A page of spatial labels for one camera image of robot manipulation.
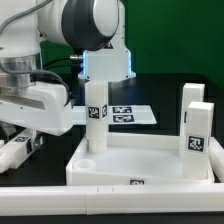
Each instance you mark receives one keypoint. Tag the white desk top tray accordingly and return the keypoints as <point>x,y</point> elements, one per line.
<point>130,159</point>

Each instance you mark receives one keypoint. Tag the white paper marker sheet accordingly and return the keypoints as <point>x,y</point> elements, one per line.
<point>119,115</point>

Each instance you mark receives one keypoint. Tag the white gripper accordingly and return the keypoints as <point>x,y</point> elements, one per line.
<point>41,107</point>

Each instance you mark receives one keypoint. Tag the white L-shaped fence wall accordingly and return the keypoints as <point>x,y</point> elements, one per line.
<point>109,199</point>

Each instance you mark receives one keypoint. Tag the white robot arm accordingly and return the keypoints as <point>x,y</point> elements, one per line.
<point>94,26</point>

